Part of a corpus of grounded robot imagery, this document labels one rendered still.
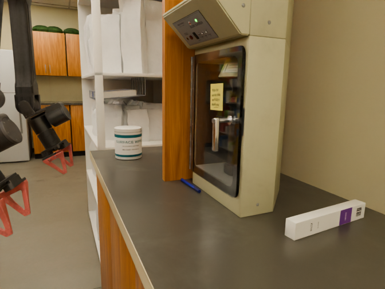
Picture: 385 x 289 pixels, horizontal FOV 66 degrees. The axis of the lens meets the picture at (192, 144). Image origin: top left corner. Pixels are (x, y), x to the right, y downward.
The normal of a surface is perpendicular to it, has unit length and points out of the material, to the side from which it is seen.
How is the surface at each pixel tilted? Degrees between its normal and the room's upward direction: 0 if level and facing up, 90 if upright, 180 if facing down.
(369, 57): 90
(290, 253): 0
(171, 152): 90
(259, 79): 90
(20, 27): 90
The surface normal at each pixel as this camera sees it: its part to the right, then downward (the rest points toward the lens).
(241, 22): 0.40, 0.18
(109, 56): -0.02, 0.24
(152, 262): 0.02, -0.98
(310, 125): -0.91, 0.06
